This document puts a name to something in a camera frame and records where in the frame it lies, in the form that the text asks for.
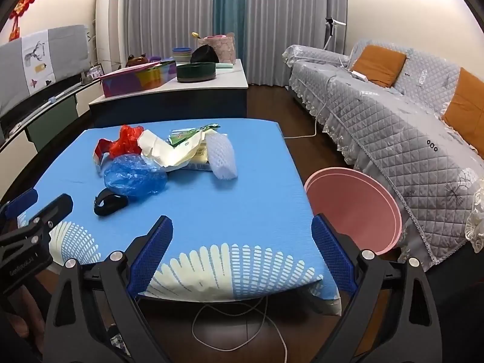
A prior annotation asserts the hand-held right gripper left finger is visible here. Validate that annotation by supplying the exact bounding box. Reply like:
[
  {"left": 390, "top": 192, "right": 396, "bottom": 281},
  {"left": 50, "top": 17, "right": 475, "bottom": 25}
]
[{"left": 43, "top": 215, "right": 175, "bottom": 363}]

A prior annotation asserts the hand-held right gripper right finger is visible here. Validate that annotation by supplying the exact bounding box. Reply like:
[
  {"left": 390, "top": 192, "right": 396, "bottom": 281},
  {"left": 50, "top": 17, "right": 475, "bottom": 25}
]
[{"left": 311, "top": 214, "right": 443, "bottom": 363}]

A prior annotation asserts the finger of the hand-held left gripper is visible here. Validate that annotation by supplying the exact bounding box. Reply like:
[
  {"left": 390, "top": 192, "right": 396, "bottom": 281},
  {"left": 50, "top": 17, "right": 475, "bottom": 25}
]
[
  {"left": 26, "top": 194, "right": 74, "bottom": 232},
  {"left": 0, "top": 188, "right": 39, "bottom": 221}
]

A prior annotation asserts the pink plastic bucket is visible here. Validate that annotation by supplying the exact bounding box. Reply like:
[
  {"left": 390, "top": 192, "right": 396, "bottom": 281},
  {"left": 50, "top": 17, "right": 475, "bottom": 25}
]
[{"left": 304, "top": 168, "right": 402, "bottom": 257}]

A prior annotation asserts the black plastic piece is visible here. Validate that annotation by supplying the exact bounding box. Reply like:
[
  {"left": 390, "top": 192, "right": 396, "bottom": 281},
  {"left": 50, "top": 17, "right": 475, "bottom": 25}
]
[{"left": 94, "top": 188, "right": 130, "bottom": 217}]

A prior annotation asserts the red snack wrapper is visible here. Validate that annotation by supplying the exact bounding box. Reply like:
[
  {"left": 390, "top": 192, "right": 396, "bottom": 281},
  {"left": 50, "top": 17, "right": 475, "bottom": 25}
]
[{"left": 92, "top": 138, "right": 115, "bottom": 168}]

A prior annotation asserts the blue plastic bag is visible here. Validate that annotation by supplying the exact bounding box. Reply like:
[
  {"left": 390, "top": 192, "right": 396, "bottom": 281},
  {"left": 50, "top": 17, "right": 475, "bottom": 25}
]
[{"left": 103, "top": 154, "right": 169, "bottom": 198}]

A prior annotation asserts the red plastic bag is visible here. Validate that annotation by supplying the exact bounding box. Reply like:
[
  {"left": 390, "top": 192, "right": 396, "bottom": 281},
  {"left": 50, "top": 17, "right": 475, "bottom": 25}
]
[{"left": 108, "top": 124, "right": 146, "bottom": 159}]

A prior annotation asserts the cream paper wrapper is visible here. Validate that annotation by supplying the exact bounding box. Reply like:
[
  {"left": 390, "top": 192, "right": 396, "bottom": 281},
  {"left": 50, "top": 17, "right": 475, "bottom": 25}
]
[{"left": 137, "top": 129, "right": 212, "bottom": 170}]

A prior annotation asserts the pale yellow packet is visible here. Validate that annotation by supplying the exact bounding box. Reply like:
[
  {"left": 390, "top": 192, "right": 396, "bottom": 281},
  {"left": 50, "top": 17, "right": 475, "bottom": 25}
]
[{"left": 185, "top": 144, "right": 213, "bottom": 172}]

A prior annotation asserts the white foam fruit net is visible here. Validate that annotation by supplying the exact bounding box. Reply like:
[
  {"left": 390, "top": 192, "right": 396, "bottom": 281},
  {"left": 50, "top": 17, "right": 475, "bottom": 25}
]
[{"left": 206, "top": 132, "right": 239, "bottom": 181}]

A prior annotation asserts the green snack packet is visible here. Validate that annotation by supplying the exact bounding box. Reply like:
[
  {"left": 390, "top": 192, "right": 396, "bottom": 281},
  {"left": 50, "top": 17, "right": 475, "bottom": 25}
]
[{"left": 166, "top": 123, "right": 221, "bottom": 147}]

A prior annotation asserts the person's left hand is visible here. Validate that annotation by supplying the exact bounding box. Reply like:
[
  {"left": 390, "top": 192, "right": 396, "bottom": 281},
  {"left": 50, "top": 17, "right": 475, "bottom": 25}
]
[{"left": 9, "top": 304, "right": 44, "bottom": 350}]

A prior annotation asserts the blue printed table mat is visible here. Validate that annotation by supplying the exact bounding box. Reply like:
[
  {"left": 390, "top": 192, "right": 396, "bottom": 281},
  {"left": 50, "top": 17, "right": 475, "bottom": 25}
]
[{"left": 0, "top": 119, "right": 341, "bottom": 316}]

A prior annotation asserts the television cabinet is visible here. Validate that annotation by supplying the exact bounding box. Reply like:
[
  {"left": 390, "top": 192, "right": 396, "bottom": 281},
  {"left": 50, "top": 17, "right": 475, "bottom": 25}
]
[{"left": 0, "top": 72, "right": 103, "bottom": 197}]

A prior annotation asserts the grey quilted sofa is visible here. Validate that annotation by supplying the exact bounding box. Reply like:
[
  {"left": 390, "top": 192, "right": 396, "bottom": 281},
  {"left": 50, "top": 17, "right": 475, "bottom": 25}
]
[{"left": 283, "top": 39, "right": 484, "bottom": 273}]

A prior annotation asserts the colourful rectangular box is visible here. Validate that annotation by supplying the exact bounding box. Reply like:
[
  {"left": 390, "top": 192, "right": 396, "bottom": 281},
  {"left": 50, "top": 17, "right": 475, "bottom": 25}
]
[{"left": 99, "top": 61, "right": 178, "bottom": 98}]

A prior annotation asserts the white top coffee table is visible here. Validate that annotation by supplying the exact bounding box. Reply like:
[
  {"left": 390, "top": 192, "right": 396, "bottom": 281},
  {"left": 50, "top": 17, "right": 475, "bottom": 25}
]
[{"left": 88, "top": 58, "right": 249, "bottom": 129}]

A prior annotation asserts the grey cloth television cover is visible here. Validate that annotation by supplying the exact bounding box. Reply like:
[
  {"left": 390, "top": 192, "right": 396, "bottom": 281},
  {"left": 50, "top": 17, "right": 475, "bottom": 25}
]
[{"left": 0, "top": 25, "right": 90, "bottom": 117}]

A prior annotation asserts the brown toy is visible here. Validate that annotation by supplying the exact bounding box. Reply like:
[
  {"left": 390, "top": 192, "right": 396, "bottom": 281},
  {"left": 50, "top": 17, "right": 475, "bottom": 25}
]
[{"left": 126, "top": 53, "right": 150, "bottom": 69}]

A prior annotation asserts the dark green round basin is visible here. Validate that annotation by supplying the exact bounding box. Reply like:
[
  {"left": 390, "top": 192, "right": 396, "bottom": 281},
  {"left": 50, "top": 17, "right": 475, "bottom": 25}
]
[{"left": 176, "top": 62, "right": 217, "bottom": 83}]

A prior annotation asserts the orange cushion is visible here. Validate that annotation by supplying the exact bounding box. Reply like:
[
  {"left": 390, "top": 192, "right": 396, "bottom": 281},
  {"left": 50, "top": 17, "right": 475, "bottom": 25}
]
[
  {"left": 441, "top": 67, "right": 484, "bottom": 149},
  {"left": 353, "top": 44, "right": 407, "bottom": 87}
]

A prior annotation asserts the white standing air conditioner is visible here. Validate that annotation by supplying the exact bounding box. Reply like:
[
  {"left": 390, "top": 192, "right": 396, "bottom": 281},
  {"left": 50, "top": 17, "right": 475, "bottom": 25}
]
[{"left": 94, "top": 0, "right": 128, "bottom": 73}]

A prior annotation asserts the black hat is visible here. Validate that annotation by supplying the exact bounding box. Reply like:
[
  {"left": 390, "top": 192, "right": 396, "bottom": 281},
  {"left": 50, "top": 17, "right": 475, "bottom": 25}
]
[{"left": 190, "top": 44, "right": 220, "bottom": 65}]

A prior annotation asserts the pink woven basket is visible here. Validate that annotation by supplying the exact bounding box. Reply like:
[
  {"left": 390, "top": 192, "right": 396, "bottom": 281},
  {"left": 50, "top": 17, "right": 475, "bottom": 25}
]
[{"left": 197, "top": 35, "right": 237, "bottom": 64}]

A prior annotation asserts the white floor stand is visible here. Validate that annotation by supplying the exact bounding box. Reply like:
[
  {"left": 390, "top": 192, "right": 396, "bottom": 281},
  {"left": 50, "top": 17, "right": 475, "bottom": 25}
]
[{"left": 324, "top": 17, "right": 347, "bottom": 51}]

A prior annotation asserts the grey curtain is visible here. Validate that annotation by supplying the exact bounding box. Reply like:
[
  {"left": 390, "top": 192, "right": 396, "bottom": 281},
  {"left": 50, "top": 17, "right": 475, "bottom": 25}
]
[
  {"left": 242, "top": 0, "right": 349, "bottom": 88},
  {"left": 120, "top": 0, "right": 217, "bottom": 69}
]

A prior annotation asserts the teal curtain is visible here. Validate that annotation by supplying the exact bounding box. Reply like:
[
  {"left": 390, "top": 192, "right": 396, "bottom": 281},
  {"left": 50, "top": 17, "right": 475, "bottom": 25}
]
[{"left": 212, "top": 0, "right": 249, "bottom": 62}]

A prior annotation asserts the white floor cable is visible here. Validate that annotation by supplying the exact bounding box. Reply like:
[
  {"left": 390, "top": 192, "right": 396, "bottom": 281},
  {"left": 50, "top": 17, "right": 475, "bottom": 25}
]
[{"left": 191, "top": 295, "right": 289, "bottom": 363}]

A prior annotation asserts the white power strip cable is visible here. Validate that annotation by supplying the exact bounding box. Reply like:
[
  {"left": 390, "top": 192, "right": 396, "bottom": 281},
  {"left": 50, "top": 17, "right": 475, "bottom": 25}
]
[{"left": 283, "top": 55, "right": 356, "bottom": 139}]

